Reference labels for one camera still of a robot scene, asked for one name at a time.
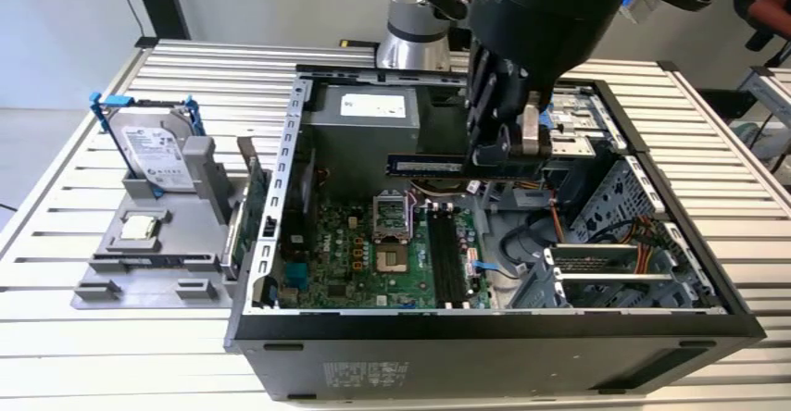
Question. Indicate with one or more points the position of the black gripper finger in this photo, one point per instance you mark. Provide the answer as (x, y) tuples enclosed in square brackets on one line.
[(482, 101), (526, 133)]

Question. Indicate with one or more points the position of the black RAM slot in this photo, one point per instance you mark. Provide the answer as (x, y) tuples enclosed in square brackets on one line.
[(446, 253), (454, 253), (439, 253)]

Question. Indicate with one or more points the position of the blue plastic drive latch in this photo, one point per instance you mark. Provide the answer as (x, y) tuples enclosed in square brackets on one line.
[(544, 121)]

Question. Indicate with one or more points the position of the silver optical drive cage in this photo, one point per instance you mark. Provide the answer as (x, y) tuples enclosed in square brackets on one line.
[(575, 145)]

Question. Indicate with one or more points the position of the round CPU cooler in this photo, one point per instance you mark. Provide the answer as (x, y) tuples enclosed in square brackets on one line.
[(439, 186)]

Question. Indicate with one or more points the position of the grey power supply unit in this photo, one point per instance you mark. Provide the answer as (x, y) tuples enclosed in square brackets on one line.
[(359, 142)]

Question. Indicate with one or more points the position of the black yellow table clamp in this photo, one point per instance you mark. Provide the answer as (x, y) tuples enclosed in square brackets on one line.
[(352, 43)]

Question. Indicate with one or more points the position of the metal disk bay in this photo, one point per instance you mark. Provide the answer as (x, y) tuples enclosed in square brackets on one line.
[(594, 251)]

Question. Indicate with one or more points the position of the black box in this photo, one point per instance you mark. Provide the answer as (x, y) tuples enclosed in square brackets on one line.
[(726, 103)]

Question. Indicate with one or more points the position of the CPU socket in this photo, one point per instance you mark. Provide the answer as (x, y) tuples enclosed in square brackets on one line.
[(392, 258)]

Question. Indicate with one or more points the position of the red black office chair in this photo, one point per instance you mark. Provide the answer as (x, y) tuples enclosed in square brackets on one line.
[(773, 13)]

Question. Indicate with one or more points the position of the green motherboard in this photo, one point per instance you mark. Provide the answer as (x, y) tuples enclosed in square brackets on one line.
[(396, 286)]

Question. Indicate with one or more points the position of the neighbouring slatted metal table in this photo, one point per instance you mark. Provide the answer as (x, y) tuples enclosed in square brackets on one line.
[(773, 88)]

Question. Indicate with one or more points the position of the green graphics card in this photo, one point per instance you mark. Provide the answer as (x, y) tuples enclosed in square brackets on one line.
[(257, 207)]

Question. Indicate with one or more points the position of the black open PC case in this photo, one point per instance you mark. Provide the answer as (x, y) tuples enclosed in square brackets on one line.
[(434, 364)]

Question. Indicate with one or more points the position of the hard disk in blue carrier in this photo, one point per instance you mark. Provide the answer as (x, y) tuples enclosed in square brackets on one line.
[(152, 152)]

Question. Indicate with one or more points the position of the grey parts rack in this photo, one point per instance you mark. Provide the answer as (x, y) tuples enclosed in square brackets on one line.
[(180, 244)]

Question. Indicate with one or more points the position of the silver CPU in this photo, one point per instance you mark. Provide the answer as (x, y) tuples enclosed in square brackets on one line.
[(141, 228)]

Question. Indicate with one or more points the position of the black upright post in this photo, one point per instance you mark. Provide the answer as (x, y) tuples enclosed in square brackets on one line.
[(166, 8)]

